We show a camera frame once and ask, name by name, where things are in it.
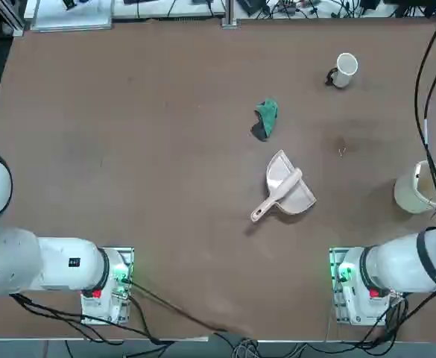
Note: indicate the green cloth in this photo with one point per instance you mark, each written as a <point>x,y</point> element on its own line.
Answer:
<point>268,115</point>

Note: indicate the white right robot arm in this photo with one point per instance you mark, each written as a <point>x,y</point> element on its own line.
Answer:
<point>392,264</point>

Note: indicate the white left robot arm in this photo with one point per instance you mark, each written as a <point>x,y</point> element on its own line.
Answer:
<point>61,261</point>

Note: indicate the beige plastic dustpan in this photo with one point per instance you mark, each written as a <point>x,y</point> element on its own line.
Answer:
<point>277,168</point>

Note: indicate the beige brush black bristles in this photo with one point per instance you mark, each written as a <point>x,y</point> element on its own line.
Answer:
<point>282,188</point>

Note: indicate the beige bin with lid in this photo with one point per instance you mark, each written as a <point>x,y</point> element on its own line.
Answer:
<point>407,194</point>

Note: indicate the white board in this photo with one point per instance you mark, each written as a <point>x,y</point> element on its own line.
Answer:
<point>72,18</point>

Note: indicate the aluminium frame post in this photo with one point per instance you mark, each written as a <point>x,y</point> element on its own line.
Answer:
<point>229,15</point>

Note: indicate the aluminium frame rail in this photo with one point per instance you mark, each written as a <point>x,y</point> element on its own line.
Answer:
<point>10,18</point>

